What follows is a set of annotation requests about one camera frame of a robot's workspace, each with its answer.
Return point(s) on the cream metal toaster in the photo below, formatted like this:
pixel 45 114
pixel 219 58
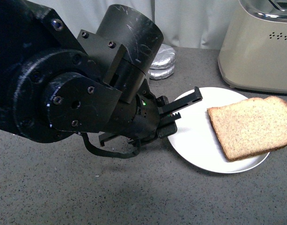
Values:
pixel 253 55

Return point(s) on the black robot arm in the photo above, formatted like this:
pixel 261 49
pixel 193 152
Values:
pixel 53 84

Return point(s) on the silver quilted oven mitt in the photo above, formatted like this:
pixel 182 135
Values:
pixel 165 58
pixel 160 74

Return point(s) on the silver quilted oven mitt top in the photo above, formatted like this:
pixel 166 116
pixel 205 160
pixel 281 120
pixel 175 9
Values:
pixel 165 58

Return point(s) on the brown bread slice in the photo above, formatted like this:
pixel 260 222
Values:
pixel 251 127

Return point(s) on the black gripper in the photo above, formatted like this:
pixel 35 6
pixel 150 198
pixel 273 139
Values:
pixel 140 121

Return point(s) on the silver quilted oven mitt bottom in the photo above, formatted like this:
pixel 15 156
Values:
pixel 160 74

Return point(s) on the white round plate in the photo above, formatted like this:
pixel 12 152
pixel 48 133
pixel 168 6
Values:
pixel 196 141

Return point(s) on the grey curtain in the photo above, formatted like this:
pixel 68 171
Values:
pixel 184 23

